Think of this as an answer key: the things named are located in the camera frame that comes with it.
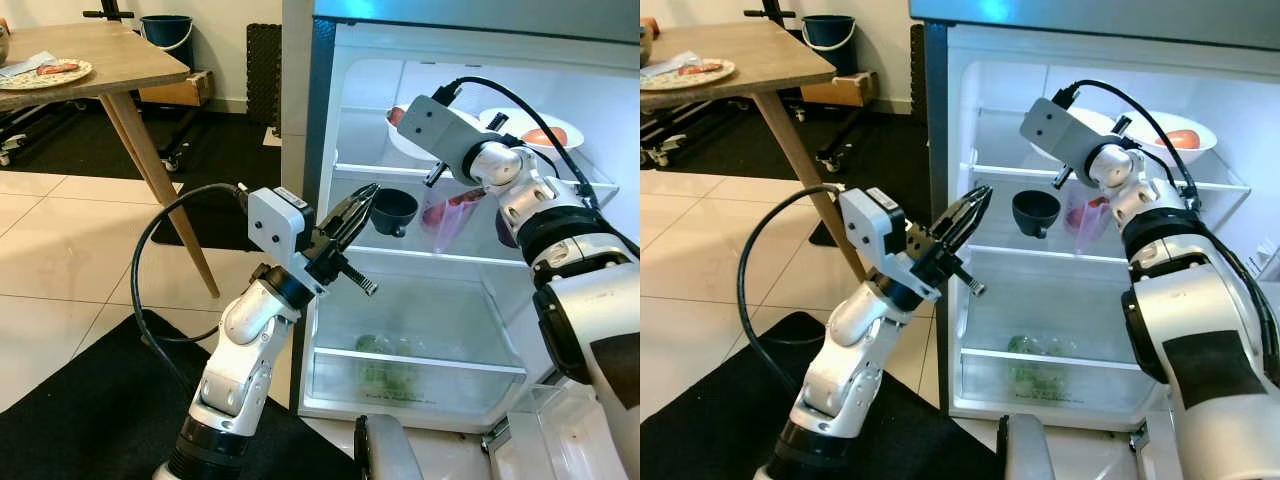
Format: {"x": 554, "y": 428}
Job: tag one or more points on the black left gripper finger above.
{"x": 962, "y": 208}
{"x": 973, "y": 225}
{"x": 348, "y": 205}
{"x": 360, "y": 225}

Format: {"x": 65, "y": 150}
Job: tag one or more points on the reddish brown sausage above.
{"x": 396, "y": 115}

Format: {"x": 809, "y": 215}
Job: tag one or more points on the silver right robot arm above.
{"x": 1200, "y": 330}
{"x": 580, "y": 320}

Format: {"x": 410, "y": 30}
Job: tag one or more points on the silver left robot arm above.
{"x": 850, "y": 360}
{"x": 245, "y": 340}

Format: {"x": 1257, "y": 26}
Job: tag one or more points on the glass fridge shelf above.
{"x": 370, "y": 170}
{"x": 1000, "y": 172}
{"x": 1030, "y": 255}
{"x": 400, "y": 252}

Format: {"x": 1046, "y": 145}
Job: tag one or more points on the silver fridge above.
{"x": 985, "y": 80}
{"x": 360, "y": 80}

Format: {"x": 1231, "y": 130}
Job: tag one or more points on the black cup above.
{"x": 393, "y": 210}
{"x": 1036, "y": 212}

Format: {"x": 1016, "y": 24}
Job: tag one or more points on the pink clear plastic container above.
{"x": 1085, "y": 220}
{"x": 445, "y": 215}

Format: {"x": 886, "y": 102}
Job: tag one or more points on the black floor mat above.
{"x": 80, "y": 420}
{"x": 230, "y": 150}
{"x": 890, "y": 150}
{"x": 700, "y": 420}

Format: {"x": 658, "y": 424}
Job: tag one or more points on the orange red food piece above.
{"x": 545, "y": 137}
{"x": 1181, "y": 139}

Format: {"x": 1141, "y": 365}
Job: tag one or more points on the green leafy vegetables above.
{"x": 1035, "y": 372}
{"x": 385, "y": 370}

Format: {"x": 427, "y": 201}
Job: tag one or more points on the black wheeled rack base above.
{"x": 172, "y": 155}
{"x": 830, "y": 158}

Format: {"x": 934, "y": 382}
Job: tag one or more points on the black foam tile stack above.
{"x": 917, "y": 70}
{"x": 264, "y": 75}

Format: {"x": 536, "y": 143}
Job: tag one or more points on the silver freezer door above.
{"x": 1100, "y": 20}
{"x": 480, "y": 15}

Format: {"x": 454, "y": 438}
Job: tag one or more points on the wooden box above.
{"x": 185, "y": 90}
{"x": 850, "y": 90}

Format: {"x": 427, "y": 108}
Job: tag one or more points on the clear crisper drawer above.
{"x": 1090, "y": 385}
{"x": 450, "y": 385}

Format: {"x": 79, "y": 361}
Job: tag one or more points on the blue plastic bucket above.
{"x": 172, "y": 32}
{"x": 830, "y": 33}

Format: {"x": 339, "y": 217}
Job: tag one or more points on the light wooden table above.
{"x": 120, "y": 55}
{"x": 770, "y": 50}

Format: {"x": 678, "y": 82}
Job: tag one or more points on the white paper napkin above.
{"x": 22, "y": 66}
{"x": 665, "y": 65}

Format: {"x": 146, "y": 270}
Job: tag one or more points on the floral paper plate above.
{"x": 76, "y": 73}
{"x": 720, "y": 72}

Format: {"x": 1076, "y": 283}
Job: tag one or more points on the red snack packet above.
{"x": 700, "y": 68}
{"x": 57, "y": 68}

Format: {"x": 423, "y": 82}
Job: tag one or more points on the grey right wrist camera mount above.
{"x": 435, "y": 125}
{"x": 1060, "y": 130}

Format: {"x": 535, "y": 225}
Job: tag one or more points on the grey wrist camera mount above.
{"x": 1060, "y": 130}
{"x": 275, "y": 225}
{"x": 435, "y": 125}
{"x": 868, "y": 225}

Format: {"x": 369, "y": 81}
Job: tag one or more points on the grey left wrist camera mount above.
{"x": 868, "y": 225}
{"x": 275, "y": 225}

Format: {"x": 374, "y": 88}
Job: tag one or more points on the black metal stand post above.
{"x": 112, "y": 10}
{"x": 772, "y": 10}

